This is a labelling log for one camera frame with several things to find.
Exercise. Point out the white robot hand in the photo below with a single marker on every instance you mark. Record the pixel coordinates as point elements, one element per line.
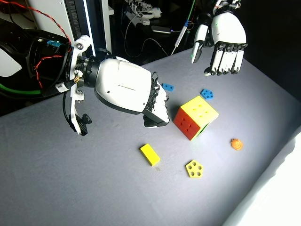
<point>228,28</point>
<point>122,84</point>

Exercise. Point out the colourful puzzle cube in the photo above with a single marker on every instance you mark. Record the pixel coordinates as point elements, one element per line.
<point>188,120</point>

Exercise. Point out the spare white robot hand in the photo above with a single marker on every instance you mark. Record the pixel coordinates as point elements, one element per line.
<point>154,11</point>

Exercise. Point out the blue rectangular block with holes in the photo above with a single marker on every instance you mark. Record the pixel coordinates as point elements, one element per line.
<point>168,87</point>

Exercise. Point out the silver flat device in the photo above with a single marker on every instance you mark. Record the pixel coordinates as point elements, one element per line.
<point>161,29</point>

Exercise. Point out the blue pentagon block with holes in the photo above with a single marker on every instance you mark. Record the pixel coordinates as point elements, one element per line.
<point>207,94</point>

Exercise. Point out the yellow rectangular block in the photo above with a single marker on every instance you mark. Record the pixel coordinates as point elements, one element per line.
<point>150,154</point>

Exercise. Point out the white cabinet with black strip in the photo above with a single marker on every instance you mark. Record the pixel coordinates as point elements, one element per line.
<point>54,7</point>

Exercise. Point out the grey table cloth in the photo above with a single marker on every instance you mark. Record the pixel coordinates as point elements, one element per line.
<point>70,176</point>

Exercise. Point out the yellow pentagon block with holes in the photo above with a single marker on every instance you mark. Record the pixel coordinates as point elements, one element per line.
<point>194,169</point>

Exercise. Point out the orange swirl toy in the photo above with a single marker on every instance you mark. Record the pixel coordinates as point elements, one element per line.
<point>237,144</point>

